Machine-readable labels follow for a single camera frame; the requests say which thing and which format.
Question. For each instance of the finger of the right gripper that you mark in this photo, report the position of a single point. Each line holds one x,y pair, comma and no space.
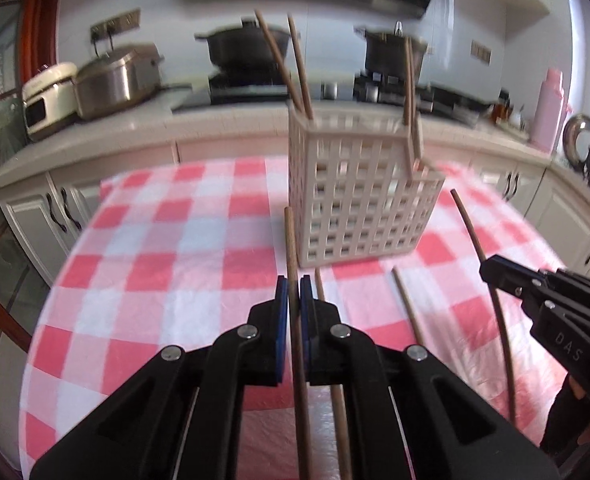
566,287
515,279

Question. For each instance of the round metal lid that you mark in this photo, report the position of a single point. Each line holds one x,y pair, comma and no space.
576,139

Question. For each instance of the tray with condiment jars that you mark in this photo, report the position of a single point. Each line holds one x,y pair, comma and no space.
508,118

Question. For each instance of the pink thermos bottle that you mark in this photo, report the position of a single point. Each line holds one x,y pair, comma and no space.
551,110

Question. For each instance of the red white checkered tablecloth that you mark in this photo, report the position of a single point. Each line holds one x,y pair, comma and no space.
179,254

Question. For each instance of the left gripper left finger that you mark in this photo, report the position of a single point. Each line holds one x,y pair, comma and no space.
179,416

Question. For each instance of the black cast iron pot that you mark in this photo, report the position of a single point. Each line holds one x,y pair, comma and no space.
243,45

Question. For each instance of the wall socket right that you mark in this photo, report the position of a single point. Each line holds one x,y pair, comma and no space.
480,52

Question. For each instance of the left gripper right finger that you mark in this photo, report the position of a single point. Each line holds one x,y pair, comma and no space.
408,415

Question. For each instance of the wall power outlet strip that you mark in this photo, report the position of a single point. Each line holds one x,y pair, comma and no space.
116,25

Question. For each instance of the black gas stove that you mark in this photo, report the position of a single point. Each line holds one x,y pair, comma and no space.
268,87

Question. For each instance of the cream toaster oven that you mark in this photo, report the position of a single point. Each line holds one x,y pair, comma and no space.
49,101

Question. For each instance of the white perforated utensil basket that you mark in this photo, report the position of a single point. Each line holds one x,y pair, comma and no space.
360,185

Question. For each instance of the black stock pot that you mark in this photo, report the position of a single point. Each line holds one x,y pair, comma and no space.
386,51

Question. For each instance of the stainless steel rice cooker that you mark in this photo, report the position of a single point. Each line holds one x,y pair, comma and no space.
117,79

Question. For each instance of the white kitchen counter cabinets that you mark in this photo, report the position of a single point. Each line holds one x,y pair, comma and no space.
50,190

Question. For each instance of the brown wooden chopstick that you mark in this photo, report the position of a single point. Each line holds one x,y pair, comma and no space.
416,132
337,399
406,301
297,359
497,309
301,69

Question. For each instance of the brown chopstick in basket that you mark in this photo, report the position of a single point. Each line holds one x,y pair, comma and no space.
278,59
409,104

